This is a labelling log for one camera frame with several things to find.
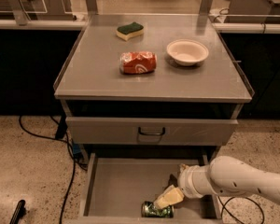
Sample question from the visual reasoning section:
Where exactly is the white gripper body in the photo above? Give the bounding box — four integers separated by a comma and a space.
177, 164, 212, 199

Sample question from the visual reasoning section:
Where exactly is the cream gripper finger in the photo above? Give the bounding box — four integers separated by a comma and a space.
153, 185, 184, 209
168, 174, 177, 187

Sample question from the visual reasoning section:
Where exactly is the crushed green soda can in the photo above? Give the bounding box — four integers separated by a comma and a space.
141, 201, 174, 218

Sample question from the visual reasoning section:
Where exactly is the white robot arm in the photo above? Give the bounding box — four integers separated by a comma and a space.
154, 156, 280, 209

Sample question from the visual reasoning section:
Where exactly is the open grey middle drawer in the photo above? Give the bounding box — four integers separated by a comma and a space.
64, 155, 223, 224

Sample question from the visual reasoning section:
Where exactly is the closed grey top drawer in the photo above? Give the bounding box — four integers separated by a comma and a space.
66, 117, 238, 146

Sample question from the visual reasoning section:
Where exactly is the crushed orange soda can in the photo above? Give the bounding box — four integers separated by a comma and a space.
119, 51, 157, 75

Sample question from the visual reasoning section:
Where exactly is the white paper bowl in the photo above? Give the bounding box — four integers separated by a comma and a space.
166, 39, 209, 66

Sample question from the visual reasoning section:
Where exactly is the black object on floor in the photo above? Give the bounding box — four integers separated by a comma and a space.
9, 200, 26, 224

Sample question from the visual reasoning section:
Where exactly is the green and yellow sponge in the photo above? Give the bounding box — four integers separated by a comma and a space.
116, 22, 144, 41

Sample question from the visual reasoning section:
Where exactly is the black floor cable right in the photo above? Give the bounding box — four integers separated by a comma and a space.
212, 193, 266, 224

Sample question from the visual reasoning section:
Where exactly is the black floor cable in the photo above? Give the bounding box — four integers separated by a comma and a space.
18, 115, 89, 224
212, 193, 266, 224

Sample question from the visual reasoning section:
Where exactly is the black drawer handle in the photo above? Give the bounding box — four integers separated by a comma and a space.
138, 127, 166, 136

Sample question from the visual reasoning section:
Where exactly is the black floor cable left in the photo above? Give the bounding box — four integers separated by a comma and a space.
18, 115, 89, 224

